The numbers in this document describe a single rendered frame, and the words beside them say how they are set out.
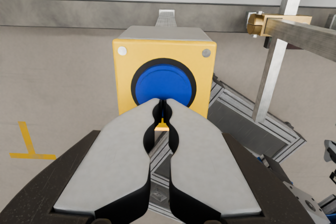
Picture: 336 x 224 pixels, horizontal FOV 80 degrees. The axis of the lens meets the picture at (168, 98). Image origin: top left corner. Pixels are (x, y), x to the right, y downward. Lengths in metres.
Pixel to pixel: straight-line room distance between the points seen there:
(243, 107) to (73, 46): 1.19
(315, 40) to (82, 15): 0.59
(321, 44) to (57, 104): 1.65
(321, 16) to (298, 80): 0.99
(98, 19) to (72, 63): 0.91
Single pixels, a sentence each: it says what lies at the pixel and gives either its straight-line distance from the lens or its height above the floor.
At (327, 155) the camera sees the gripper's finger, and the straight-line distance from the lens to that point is 0.85.
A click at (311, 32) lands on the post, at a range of 0.43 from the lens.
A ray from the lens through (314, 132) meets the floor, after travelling 2.09.
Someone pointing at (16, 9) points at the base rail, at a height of 0.70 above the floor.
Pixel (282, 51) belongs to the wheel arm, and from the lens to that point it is 0.62.
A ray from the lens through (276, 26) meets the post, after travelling 0.53.
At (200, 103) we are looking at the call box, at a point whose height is 1.22.
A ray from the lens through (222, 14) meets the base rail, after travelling 0.68.
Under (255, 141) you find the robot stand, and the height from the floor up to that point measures 0.21.
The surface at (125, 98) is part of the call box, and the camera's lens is 0.15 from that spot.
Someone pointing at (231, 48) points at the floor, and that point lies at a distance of 1.46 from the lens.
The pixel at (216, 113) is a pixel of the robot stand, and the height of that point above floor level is 0.21.
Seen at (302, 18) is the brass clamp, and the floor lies 0.84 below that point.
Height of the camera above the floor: 1.36
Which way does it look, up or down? 63 degrees down
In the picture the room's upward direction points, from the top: 180 degrees clockwise
